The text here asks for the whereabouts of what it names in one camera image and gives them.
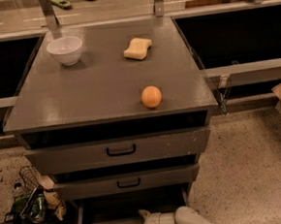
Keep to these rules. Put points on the grey bottom drawer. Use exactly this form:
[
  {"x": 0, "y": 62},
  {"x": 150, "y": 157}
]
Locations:
[{"x": 123, "y": 208}]

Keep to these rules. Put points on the grey drawer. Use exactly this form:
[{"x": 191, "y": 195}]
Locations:
[
  {"x": 109, "y": 185},
  {"x": 123, "y": 208},
  {"x": 78, "y": 157}
]

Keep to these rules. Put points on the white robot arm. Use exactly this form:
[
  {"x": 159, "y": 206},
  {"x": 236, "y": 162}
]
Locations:
[{"x": 183, "y": 215}]

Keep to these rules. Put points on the grey middle drawer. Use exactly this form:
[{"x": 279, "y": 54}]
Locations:
[{"x": 109, "y": 185}]

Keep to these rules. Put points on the grey top drawer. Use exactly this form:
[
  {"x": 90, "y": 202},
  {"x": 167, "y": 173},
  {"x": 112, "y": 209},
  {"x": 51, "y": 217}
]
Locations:
[{"x": 78, "y": 157}]

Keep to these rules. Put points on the grey drawer cabinet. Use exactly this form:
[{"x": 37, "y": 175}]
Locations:
[{"x": 99, "y": 98}]

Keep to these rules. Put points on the tan chip bag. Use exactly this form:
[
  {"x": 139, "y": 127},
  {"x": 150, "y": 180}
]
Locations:
[{"x": 54, "y": 200}]

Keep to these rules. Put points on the green snack bag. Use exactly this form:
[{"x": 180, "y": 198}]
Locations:
[{"x": 31, "y": 208}]

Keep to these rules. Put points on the orange fruit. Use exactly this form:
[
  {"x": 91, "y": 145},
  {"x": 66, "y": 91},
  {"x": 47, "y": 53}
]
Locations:
[{"x": 151, "y": 97}]

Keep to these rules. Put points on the plastic water bottle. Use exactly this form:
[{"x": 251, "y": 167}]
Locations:
[{"x": 18, "y": 191}]

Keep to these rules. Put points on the yellow sponge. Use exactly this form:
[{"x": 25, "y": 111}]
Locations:
[{"x": 137, "y": 49}]

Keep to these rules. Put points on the white bowl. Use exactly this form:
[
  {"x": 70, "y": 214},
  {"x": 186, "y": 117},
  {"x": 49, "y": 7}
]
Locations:
[{"x": 66, "y": 50}]

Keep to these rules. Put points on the green tool left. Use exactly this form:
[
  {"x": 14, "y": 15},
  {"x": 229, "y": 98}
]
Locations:
[{"x": 63, "y": 4}]

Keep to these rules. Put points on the wire basket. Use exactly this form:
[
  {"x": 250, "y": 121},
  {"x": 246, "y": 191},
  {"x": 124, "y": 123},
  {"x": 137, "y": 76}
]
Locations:
[{"x": 29, "y": 177}]

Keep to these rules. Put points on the metal bracket left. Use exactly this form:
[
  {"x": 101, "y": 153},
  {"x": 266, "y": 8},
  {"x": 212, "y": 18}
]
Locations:
[{"x": 49, "y": 13}]

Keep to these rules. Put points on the metal bracket middle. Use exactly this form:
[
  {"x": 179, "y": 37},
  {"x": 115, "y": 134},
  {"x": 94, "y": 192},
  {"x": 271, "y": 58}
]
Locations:
[{"x": 159, "y": 8}]

